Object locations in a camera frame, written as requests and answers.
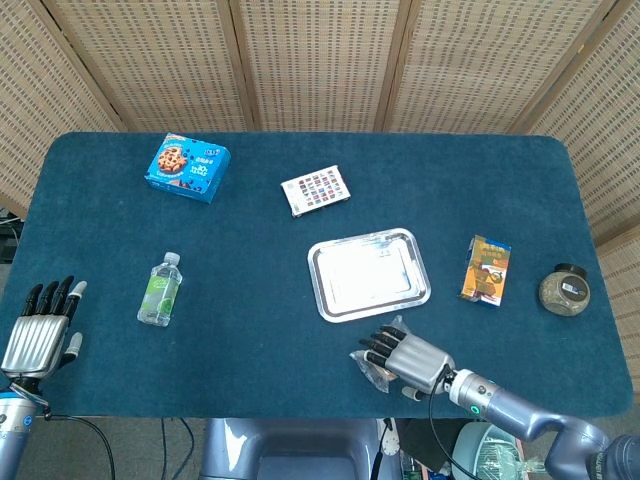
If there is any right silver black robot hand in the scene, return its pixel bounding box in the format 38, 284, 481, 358
358, 322, 458, 402

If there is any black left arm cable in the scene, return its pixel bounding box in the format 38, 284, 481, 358
42, 407, 117, 480

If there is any rectangular stainless steel tray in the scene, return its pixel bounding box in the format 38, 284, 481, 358
306, 227, 432, 324

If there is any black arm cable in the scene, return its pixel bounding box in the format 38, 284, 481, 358
427, 363, 484, 480
42, 407, 117, 480

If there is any black bag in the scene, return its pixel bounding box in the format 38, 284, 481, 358
398, 418, 467, 467

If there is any round glass jar black lid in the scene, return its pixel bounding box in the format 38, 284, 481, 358
538, 263, 592, 318

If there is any woven folding screen panel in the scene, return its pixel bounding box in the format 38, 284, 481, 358
229, 0, 412, 134
374, 0, 619, 135
42, 0, 257, 134
0, 0, 126, 219
509, 0, 640, 401

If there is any grey blue robot torso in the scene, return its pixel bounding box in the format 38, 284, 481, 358
199, 417, 384, 480

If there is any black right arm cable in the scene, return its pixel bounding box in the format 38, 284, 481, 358
427, 363, 484, 480

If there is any clear plastic hook piece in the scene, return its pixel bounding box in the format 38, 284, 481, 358
519, 455, 549, 476

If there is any white box with picture grid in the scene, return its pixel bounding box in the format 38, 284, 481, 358
280, 165, 351, 219

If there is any white plug with black cord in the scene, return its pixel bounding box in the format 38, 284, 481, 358
372, 417, 402, 480

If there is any dark equipment with cables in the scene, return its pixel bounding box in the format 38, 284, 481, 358
0, 205, 25, 265

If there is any clear bottle with green label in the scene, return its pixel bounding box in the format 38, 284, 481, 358
136, 251, 182, 329

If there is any clear pastry packet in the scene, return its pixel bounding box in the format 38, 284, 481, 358
348, 314, 407, 395

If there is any orange and blue snack box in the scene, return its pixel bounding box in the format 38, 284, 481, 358
459, 234, 513, 308

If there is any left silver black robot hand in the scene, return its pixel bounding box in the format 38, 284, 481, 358
0, 274, 89, 381

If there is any blue table cloth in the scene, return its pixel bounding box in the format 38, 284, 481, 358
0, 130, 634, 420

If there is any light blue fan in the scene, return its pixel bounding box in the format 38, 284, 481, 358
451, 420, 526, 480

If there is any blue cookie box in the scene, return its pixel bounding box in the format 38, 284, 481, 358
144, 132, 232, 205

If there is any blue floor cable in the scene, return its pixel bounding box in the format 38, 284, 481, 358
158, 417, 197, 480

